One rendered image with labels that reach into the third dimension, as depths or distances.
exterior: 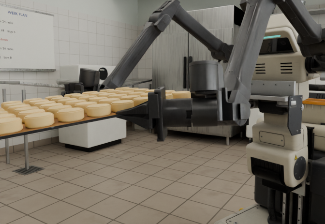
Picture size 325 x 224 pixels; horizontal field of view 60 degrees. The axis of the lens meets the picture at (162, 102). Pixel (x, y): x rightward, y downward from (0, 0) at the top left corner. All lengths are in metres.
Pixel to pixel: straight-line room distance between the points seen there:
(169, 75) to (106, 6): 1.86
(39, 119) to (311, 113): 1.33
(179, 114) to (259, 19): 0.34
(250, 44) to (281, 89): 0.62
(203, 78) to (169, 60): 4.10
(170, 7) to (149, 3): 4.98
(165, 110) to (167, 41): 4.16
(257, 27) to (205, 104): 0.27
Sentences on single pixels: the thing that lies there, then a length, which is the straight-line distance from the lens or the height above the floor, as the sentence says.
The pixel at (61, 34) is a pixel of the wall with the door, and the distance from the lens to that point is 4.81.
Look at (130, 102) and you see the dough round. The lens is 0.61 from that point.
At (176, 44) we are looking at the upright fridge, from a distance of 4.59.
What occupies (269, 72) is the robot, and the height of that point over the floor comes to 1.07.
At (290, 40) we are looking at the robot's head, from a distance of 1.25.
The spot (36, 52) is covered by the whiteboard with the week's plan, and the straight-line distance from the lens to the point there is 4.51.
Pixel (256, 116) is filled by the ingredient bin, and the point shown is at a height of 0.45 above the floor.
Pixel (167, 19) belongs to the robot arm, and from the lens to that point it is 1.15.
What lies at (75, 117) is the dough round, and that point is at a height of 0.98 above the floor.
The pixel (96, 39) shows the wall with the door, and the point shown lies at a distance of 5.30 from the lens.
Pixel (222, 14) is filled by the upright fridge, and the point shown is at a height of 1.93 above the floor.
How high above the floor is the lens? 1.06
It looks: 5 degrees down
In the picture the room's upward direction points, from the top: straight up
